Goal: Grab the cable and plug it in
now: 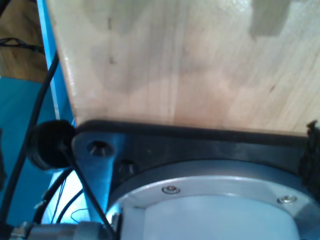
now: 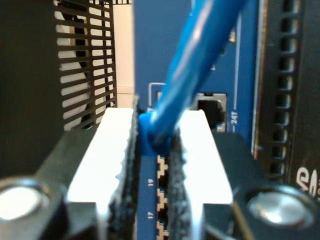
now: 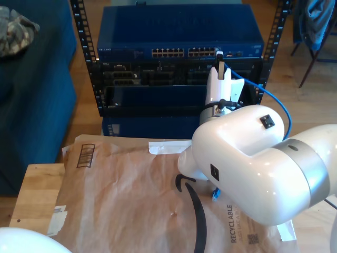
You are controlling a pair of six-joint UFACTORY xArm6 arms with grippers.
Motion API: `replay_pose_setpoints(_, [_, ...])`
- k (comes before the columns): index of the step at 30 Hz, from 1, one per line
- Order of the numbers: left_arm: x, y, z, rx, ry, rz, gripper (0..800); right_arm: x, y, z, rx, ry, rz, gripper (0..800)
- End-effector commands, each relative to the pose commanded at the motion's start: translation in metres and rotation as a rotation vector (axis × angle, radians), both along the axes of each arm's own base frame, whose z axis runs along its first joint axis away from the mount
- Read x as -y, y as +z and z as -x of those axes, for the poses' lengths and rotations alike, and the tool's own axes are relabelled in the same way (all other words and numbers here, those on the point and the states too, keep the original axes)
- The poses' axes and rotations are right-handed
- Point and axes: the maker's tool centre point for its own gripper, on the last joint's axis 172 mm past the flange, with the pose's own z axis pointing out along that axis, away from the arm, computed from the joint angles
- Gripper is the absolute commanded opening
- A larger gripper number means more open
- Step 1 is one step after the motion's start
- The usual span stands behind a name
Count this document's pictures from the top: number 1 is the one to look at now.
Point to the grey metal connector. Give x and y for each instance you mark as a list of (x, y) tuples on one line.
[(55, 231)]

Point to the black round knob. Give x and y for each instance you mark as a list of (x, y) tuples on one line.
[(50, 145)]

